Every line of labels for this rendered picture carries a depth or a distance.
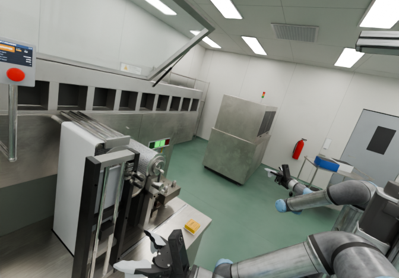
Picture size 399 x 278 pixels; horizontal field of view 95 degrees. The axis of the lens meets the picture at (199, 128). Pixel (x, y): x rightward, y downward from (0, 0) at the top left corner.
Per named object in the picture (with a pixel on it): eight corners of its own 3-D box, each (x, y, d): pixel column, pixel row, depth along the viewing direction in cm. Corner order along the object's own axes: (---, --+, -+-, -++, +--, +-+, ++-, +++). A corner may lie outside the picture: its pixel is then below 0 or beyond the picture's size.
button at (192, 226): (193, 234, 105) (195, 230, 104) (183, 227, 108) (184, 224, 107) (199, 227, 111) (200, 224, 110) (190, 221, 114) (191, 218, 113)
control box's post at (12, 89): (9, 160, 47) (9, 83, 43) (6, 158, 48) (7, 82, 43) (17, 159, 49) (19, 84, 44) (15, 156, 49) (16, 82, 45)
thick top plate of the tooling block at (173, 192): (163, 205, 111) (165, 196, 110) (121, 176, 129) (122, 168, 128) (179, 195, 125) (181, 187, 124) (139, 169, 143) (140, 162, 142)
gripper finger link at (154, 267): (133, 280, 44) (168, 276, 47) (135, 274, 44) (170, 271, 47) (133, 263, 48) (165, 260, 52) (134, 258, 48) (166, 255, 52)
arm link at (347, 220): (306, 256, 107) (347, 174, 95) (322, 252, 114) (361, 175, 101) (326, 278, 97) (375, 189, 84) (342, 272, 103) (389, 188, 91)
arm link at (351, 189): (363, 203, 79) (276, 217, 116) (375, 202, 84) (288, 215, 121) (349, 176, 84) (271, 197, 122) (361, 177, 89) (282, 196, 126)
